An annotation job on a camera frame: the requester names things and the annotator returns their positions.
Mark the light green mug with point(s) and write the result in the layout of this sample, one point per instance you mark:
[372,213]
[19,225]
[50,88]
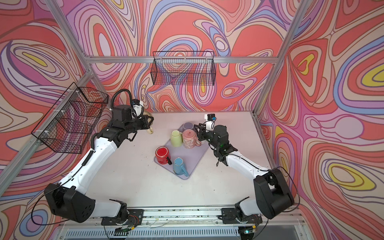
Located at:
[176,139]

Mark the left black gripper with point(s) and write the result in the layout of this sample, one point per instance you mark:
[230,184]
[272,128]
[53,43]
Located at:
[144,120]

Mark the beige speckled mug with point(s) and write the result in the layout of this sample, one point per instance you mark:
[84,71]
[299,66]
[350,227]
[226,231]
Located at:
[150,130]

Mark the black wire basket back wall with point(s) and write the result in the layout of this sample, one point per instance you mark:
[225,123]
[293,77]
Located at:
[177,68]

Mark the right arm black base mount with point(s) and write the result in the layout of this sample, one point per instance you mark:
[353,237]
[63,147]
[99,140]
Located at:
[233,216]

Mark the pink patterned mug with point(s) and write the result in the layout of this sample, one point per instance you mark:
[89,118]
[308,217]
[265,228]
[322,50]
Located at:
[190,139]

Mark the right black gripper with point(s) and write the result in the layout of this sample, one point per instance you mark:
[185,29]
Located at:
[201,133]

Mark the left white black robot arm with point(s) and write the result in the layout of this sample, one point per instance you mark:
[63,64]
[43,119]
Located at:
[68,198]

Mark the red mug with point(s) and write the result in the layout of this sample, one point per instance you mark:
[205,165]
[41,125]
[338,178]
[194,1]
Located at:
[163,156]

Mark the purple mug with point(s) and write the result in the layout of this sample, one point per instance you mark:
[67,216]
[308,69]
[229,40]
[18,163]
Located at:
[188,126]

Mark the black wire basket wall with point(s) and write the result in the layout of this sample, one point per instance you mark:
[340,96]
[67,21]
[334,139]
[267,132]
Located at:
[177,68]
[68,124]

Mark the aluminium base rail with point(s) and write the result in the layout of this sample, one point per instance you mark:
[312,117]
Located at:
[190,223]

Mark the lavender plastic tray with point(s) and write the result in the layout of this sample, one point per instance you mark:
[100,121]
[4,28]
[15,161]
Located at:
[191,157]

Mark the black wire basket left wall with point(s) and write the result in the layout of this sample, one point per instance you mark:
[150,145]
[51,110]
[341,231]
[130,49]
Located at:
[68,124]

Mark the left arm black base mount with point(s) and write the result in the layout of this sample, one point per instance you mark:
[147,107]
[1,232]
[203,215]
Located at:
[132,217]

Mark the light blue mug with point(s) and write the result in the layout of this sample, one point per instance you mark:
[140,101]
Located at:
[179,167]

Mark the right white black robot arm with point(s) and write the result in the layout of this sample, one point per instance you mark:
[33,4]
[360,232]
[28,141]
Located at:
[272,193]

